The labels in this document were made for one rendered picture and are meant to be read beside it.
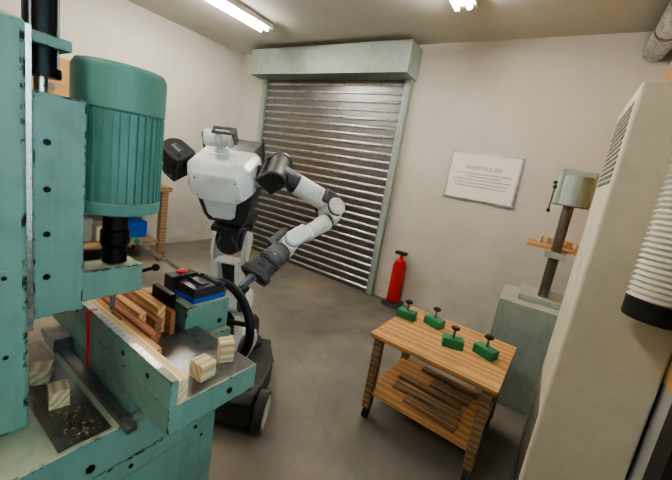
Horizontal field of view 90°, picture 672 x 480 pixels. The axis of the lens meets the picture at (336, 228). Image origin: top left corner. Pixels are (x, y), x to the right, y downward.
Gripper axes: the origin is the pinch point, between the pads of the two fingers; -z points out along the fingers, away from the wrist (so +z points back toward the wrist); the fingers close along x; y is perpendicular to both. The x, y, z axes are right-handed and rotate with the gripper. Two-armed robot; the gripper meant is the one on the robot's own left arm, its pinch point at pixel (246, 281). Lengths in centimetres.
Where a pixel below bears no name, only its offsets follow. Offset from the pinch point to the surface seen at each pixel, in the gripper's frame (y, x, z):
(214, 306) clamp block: 12.8, -8.8, -17.6
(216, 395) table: 18.6, -31.1, -34.2
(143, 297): 20.7, 2.3, -28.9
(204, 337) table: 13.7, -14.9, -25.7
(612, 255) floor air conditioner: 9, -101, 75
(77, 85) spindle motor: 69, 11, -18
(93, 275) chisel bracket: 34.2, 3.1, -34.7
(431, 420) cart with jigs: -97, -72, 37
